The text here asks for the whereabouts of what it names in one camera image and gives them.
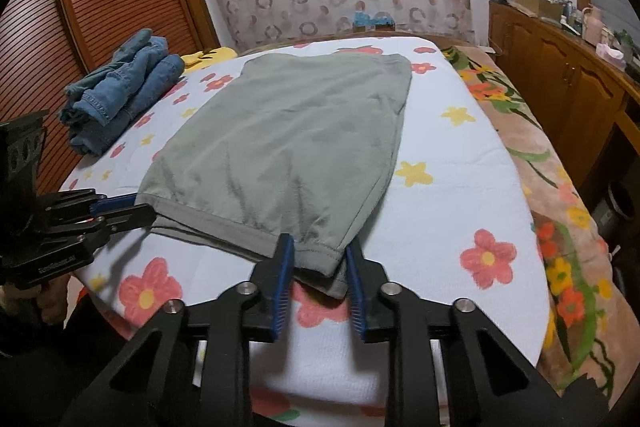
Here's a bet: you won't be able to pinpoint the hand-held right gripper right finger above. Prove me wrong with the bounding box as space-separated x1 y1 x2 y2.
345 239 608 427

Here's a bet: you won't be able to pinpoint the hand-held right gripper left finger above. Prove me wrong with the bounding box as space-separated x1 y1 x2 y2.
60 233 296 427

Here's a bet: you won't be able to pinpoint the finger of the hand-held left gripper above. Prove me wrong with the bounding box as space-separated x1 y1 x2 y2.
44 188 138 220
46 203 157 253

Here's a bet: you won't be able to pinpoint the grey-green pants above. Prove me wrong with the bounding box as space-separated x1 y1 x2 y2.
136 52 413 300

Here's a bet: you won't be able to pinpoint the person's left hand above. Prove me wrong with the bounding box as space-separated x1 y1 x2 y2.
36 277 71 325

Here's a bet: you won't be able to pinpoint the blue denim jeans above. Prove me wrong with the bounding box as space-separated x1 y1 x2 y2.
59 52 186 156

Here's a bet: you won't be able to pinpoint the white flower print bed sheet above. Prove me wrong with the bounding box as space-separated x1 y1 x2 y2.
60 36 551 420

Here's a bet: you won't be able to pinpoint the faded teal jeans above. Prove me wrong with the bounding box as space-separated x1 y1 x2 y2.
67 28 168 100

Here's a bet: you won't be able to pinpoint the person's dark clothing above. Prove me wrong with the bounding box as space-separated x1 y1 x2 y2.
0 292 131 427

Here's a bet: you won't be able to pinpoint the brown floral blanket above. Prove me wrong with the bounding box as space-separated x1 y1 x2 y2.
180 34 628 400

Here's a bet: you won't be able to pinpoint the box with blue bag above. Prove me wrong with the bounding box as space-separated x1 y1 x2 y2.
352 11 396 32

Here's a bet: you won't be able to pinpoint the dark trash bin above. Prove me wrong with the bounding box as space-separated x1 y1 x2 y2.
602 179 633 228

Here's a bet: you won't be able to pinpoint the wooden sideboard cabinet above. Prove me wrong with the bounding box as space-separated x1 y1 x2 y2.
487 0 640 218

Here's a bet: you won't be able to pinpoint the cardboard box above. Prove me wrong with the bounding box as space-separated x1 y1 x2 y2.
515 0 566 18

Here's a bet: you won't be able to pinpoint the pink thermos jug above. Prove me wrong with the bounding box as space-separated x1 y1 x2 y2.
582 4 603 45

